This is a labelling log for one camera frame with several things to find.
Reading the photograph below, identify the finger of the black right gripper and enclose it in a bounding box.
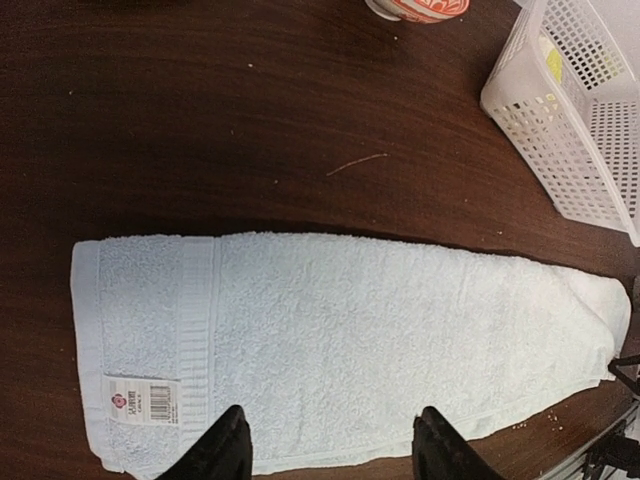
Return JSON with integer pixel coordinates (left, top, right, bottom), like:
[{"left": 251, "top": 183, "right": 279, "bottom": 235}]
[{"left": 608, "top": 354, "right": 640, "bottom": 399}]

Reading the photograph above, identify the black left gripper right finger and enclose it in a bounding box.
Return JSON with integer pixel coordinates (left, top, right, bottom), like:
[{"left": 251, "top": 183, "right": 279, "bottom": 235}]
[{"left": 412, "top": 406, "right": 503, "bottom": 480}]

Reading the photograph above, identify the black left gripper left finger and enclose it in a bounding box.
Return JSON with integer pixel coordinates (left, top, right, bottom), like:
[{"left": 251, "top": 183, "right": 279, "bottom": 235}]
[{"left": 157, "top": 405, "right": 253, "bottom": 480}]

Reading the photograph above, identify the light blue towel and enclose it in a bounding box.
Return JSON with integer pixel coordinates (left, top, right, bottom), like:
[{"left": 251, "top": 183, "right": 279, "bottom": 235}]
[{"left": 70, "top": 233, "right": 631, "bottom": 479}]

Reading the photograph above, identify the green crocodile pattern towel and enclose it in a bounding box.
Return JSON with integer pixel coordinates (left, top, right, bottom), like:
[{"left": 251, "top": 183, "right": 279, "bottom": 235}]
[{"left": 542, "top": 48, "right": 563, "bottom": 85}]

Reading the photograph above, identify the white perforated plastic basket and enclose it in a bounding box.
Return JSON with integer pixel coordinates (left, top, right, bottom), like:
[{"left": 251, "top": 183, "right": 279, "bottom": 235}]
[{"left": 480, "top": 1, "right": 639, "bottom": 245}]

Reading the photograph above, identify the red white patterned bowl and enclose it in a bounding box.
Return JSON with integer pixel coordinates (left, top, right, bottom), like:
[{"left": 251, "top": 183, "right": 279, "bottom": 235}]
[{"left": 365, "top": 0, "right": 470, "bottom": 24}]

